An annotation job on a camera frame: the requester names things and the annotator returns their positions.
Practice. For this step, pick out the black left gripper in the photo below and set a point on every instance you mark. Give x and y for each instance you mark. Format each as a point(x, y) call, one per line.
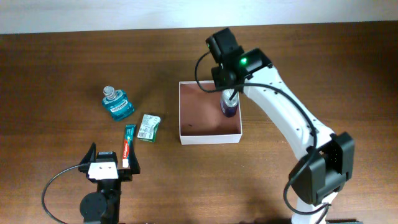
point(127, 175)

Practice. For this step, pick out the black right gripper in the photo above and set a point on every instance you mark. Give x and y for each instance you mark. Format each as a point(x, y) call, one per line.
point(218, 81)

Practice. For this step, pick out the purple liquid bottle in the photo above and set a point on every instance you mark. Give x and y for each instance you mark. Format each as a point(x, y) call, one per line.
point(229, 102)

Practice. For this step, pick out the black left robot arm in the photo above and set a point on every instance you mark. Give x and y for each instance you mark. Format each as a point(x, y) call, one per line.
point(103, 205)

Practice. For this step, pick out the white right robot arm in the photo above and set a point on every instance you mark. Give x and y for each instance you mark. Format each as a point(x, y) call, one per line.
point(325, 159)

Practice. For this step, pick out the green Colgate toothpaste tube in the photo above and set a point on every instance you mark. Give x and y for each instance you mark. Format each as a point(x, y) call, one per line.
point(128, 137)

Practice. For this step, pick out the white square cardboard box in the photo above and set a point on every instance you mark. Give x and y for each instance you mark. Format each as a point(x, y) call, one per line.
point(201, 120)

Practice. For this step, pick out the crumpled green white packet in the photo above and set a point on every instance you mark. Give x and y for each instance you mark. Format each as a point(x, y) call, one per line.
point(148, 128)

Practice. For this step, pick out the teal Listerine mouthwash bottle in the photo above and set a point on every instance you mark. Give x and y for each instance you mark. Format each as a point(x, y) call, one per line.
point(117, 103)

